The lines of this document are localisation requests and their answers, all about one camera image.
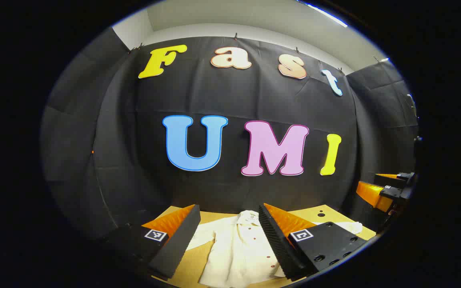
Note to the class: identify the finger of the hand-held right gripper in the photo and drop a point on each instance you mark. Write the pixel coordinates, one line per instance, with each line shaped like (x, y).
(372, 195)
(402, 178)

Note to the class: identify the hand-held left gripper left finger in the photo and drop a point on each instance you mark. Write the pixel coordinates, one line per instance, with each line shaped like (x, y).
(174, 244)

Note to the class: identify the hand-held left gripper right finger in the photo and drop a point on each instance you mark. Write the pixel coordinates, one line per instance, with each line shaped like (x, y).
(278, 244)

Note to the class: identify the cream white button shirt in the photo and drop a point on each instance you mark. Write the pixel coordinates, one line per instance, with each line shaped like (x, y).
(234, 248)

